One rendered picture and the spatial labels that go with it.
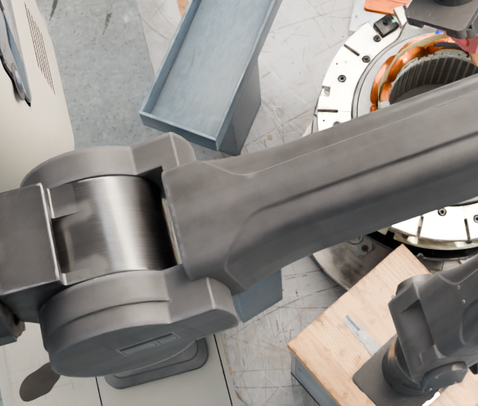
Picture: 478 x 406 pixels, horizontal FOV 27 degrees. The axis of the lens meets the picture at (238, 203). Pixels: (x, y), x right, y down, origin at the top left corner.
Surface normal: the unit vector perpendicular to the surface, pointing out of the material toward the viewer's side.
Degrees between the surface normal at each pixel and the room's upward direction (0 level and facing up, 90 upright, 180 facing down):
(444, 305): 63
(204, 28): 0
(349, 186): 14
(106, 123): 0
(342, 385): 0
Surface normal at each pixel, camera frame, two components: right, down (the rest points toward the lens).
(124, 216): 0.38, -0.47
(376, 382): -0.03, -0.28
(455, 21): -0.36, -0.47
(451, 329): -0.90, 0.05
